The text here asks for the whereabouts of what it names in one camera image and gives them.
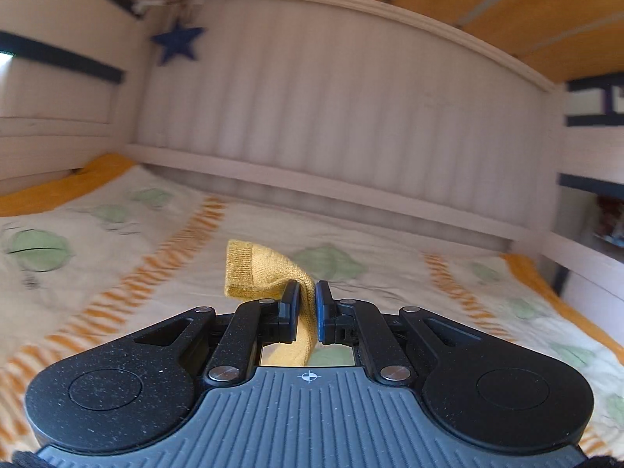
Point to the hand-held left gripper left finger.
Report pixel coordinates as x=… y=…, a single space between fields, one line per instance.
x=291 y=313

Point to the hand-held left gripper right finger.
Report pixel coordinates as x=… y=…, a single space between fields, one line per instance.
x=321 y=304

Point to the mustard yellow knit garment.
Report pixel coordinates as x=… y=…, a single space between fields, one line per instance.
x=243 y=268

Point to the dark blue star decoration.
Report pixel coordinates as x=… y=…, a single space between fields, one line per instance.
x=175 y=44

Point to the wooden upper bunk base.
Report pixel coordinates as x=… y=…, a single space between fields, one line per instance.
x=487 y=0

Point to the white wooden bed frame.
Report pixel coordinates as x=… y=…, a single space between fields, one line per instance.
x=317 y=107

